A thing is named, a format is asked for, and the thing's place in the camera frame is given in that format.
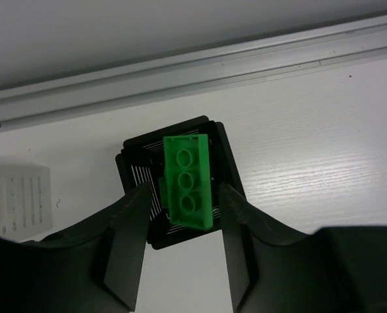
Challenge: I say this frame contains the green long lego brick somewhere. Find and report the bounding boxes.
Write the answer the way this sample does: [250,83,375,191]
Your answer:
[163,134,213,231]

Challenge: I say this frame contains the green square lego brick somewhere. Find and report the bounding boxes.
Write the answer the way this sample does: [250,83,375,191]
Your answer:
[159,175,168,210]

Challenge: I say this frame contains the aluminium table edge rail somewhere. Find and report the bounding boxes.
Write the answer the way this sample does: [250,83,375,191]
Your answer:
[0,15,387,132]

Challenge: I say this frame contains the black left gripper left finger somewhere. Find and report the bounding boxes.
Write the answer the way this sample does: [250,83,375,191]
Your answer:
[0,183,151,312]

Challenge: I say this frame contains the white bin far left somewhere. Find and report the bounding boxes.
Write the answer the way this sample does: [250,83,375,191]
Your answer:
[0,165,53,241]

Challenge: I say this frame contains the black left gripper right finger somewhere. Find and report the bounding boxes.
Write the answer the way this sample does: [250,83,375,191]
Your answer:
[219,184,387,312]

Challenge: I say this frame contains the black bin left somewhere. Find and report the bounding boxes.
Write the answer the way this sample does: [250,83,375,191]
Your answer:
[115,115,245,250]

